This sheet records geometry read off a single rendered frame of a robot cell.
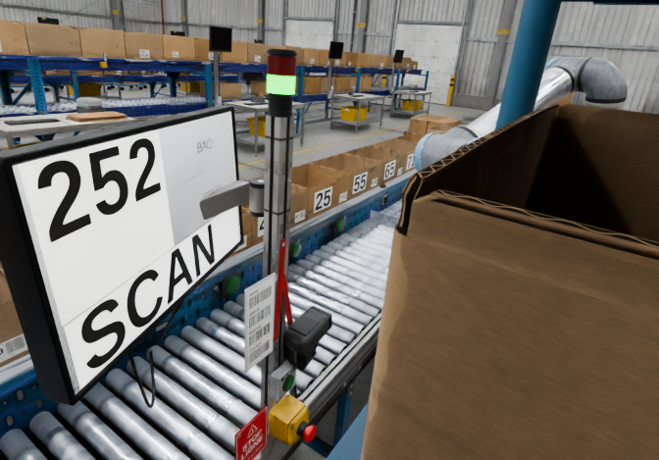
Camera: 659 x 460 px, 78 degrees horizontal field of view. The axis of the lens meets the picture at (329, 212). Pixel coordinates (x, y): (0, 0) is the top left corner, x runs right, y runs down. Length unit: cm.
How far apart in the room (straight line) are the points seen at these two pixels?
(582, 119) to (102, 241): 52
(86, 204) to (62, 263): 7
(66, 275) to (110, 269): 7
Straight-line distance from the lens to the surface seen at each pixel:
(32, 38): 604
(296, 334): 94
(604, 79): 165
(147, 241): 64
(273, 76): 73
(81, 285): 57
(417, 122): 945
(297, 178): 235
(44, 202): 51
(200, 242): 77
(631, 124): 37
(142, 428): 125
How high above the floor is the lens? 166
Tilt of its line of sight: 22 degrees down
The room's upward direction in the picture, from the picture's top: 5 degrees clockwise
